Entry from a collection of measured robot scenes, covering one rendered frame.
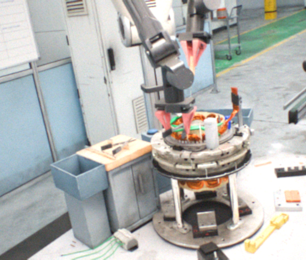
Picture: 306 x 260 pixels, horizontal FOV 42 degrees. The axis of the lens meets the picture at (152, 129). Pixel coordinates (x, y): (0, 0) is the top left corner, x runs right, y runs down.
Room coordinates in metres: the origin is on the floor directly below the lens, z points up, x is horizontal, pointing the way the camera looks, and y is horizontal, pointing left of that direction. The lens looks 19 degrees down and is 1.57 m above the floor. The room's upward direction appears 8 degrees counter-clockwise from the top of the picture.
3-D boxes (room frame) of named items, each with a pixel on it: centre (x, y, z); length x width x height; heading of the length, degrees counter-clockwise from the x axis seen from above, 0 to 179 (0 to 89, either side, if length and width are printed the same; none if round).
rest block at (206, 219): (1.12, -0.13, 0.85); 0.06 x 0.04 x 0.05; 87
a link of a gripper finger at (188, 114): (1.08, -0.09, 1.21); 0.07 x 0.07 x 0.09; 62
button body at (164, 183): (1.49, 0.00, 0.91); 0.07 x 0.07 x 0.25; 30
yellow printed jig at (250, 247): (1.08, -0.32, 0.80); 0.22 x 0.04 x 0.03; 133
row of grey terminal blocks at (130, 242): (1.14, 0.14, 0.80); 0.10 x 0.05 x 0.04; 34
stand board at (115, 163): (1.31, 0.14, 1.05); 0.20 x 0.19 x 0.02; 129
